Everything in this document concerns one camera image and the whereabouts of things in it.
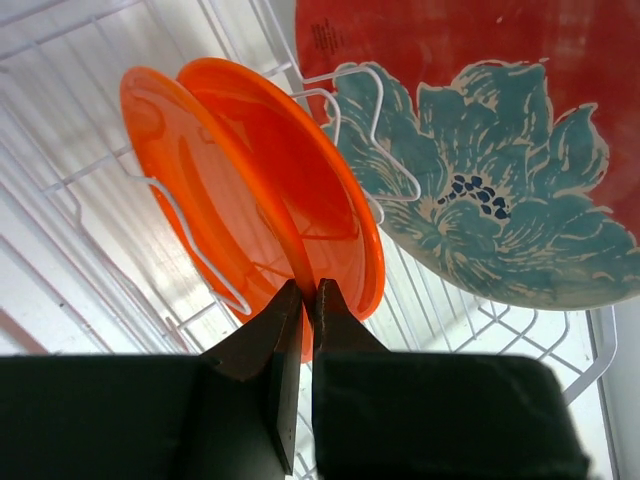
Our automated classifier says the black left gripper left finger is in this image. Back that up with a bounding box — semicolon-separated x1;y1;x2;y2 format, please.
199;280;303;475

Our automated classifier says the orange plastic plate rear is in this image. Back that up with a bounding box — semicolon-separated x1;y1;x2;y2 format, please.
175;57;386;321

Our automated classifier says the orange plastic plate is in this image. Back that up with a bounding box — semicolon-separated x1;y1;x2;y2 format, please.
175;57;386;321
118;66;314;364

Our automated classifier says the orange plastic plate front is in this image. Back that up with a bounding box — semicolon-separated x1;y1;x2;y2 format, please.
118;66;314;364

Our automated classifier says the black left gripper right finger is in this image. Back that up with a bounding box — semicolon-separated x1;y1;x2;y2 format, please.
310;278;388;360

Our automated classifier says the red plate with teal flower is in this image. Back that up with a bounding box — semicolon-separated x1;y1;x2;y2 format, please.
294;1;639;310

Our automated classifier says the white wire dish rack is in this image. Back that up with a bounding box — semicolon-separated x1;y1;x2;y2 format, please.
0;0;621;480

